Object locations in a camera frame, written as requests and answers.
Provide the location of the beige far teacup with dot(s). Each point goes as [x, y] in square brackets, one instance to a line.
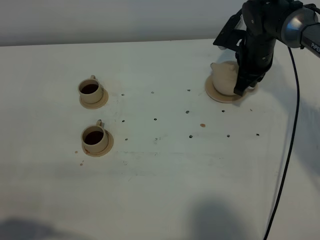
[90, 90]

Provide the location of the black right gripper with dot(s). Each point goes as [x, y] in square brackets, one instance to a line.
[252, 33]

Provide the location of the beige near saucer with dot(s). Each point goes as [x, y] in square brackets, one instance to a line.
[106, 150]

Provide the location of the beige brown teapot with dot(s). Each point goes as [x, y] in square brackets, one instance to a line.
[224, 77]

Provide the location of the beige far saucer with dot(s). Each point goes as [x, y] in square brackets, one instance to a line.
[96, 105]

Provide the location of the beige teacup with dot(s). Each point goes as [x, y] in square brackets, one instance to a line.
[90, 90]
[94, 138]

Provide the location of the beige near teacup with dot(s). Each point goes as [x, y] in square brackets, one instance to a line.
[94, 138]

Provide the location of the beige teapot saucer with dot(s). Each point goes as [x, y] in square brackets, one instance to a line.
[219, 97]

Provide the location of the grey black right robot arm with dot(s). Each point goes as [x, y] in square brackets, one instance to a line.
[302, 29]

